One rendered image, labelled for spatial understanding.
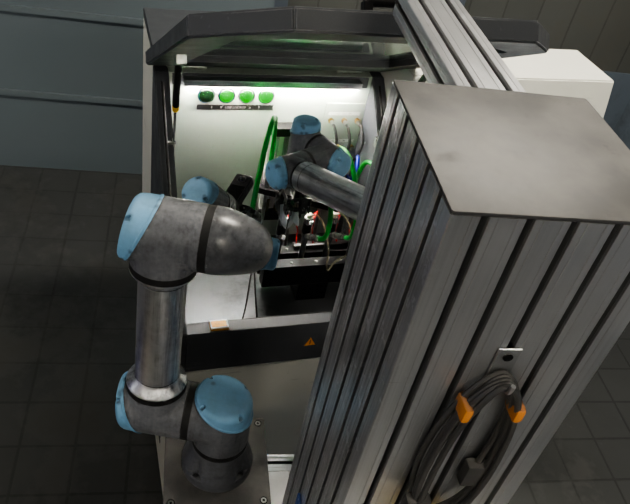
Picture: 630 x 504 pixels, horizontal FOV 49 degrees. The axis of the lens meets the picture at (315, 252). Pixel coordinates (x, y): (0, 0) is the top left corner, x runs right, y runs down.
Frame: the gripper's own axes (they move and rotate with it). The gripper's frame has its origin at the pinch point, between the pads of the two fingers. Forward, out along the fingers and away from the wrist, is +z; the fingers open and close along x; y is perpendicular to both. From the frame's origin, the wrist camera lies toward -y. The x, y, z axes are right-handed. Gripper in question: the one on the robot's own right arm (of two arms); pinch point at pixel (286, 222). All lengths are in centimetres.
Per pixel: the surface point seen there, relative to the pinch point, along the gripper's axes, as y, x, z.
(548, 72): -17, 83, -41
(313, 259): -1.5, 11.6, 16.3
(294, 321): 20.8, 0.0, 19.6
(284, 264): -0.1, 1.8, 16.3
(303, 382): 22, 7, 47
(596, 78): -14, 99, -41
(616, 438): 22, 165, 114
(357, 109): -30.8, 28.6, -20.1
